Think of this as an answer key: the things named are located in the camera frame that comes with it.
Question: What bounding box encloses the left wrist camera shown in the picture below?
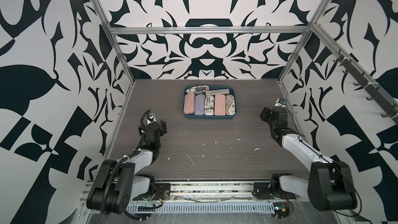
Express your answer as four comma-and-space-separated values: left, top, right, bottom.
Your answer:
146, 112, 156, 125

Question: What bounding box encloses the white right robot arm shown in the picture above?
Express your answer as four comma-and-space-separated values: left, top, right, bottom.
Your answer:
260, 106, 361, 212

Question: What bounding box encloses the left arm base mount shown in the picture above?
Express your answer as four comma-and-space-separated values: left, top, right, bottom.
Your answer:
133, 182, 171, 201

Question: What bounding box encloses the aluminium frame back crossbar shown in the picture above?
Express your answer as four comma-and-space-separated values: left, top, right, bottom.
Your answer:
111, 26, 307, 35

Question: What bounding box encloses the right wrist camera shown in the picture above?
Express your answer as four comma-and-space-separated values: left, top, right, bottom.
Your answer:
274, 98, 287, 108

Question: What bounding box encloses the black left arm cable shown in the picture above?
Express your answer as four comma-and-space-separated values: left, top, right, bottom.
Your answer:
100, 108, 164, 222

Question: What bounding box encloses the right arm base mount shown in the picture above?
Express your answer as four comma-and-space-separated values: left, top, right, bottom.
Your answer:
252, 174, 296, 200

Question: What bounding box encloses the aluminium frame corner post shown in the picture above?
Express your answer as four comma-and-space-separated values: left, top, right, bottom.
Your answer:
90, 0, 135, 84
277, 0, 332, 84

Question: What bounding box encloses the teal plastic storage box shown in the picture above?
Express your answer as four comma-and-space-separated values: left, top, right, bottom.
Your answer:
182, 85, 237, 120

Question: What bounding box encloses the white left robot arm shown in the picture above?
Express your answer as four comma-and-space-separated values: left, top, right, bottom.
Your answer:
86, 120, 167, 217

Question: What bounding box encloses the pink glasses case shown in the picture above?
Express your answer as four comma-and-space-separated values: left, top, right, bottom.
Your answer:
214, 94, 226, 116
183, 92, 195, 115

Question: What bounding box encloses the white slotted cable duct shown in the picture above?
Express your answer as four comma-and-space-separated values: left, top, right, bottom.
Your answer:
126, 202, 275, 214

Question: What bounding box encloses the aluminium frame corner post left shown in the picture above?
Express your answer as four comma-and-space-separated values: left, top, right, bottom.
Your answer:
90, 0, 135, 84

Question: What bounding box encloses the map print glasses case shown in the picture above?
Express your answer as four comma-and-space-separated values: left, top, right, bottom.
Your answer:
226, 94, 236, 116

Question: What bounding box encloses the aluminium frame corner post right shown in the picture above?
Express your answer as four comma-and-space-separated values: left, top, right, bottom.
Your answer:
277, 0, 332, 84

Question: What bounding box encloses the grey felt glasses case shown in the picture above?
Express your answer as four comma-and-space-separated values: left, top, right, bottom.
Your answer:
205, 89, 230, 96

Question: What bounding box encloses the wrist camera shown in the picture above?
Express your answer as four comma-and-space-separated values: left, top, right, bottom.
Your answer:
146, 112, 156, 125
274, 98, 287, 108

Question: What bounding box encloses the text print glasses case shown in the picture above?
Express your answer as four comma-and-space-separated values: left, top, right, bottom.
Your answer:
204, 95, 215, 116

